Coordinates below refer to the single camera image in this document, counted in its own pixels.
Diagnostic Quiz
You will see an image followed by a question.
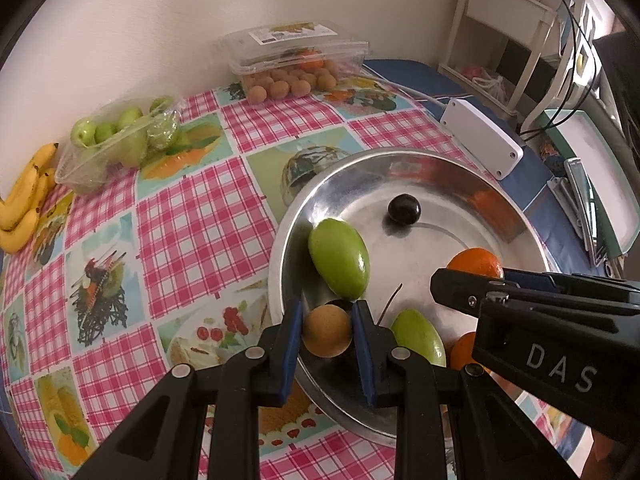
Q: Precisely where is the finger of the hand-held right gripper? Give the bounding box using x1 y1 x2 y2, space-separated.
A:
501 267 567 292
430 267 507 318

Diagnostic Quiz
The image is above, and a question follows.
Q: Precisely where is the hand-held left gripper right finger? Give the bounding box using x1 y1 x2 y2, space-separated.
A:
351 300 583 480

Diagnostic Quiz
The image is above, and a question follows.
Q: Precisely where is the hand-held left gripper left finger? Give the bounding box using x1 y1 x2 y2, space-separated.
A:
75 300 305 480

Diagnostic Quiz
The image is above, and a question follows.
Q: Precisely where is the orange tangerine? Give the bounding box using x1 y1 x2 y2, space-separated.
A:
445 247 505 281
447 331 493 373

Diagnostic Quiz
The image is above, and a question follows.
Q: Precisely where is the round brown fruit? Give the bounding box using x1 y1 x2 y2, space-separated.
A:
301 305 353 358

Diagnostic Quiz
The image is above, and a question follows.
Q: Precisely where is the dark cherry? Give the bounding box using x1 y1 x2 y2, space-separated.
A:
327 284 403 326
388 193 422 226

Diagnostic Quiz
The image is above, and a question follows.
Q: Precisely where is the oval green fruit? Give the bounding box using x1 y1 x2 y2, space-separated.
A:
390 309 447 367
307 217 372 298

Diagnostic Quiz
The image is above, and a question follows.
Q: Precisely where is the round metal plate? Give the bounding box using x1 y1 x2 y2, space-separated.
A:
268 147 551 448

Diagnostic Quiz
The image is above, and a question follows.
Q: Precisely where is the white plastic box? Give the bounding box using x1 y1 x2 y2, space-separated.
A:
440 98 525 181

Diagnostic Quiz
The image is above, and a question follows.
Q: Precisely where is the red and white bag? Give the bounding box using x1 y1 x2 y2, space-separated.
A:
460 64 506 96

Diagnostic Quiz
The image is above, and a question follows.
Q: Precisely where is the dark bulky object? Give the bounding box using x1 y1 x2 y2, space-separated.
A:
592 30 640 131

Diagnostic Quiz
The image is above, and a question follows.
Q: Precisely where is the white wooden shelf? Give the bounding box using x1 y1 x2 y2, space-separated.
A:
439 0 558 116

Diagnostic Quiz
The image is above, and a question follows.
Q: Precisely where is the plastic bag of green fruit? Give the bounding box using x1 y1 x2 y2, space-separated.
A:
54 96 183 196

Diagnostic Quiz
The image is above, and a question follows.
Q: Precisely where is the yellow banana bunch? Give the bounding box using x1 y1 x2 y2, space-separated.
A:
0 142 60 253

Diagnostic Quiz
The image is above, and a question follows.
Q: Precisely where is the pile of small green apples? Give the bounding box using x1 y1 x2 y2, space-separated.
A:
70 97 181 166

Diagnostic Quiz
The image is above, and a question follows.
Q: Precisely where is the clear plastic lidded box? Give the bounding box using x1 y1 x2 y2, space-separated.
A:
220 21 373 103

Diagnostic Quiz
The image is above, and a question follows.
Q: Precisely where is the white board with green frame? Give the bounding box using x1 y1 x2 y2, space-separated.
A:
545 110 640 256

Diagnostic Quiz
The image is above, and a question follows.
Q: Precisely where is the black cable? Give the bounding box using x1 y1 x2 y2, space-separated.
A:
517 0 608 141

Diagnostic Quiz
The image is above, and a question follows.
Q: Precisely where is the white cable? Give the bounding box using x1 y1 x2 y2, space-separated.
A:
362 72 451 111

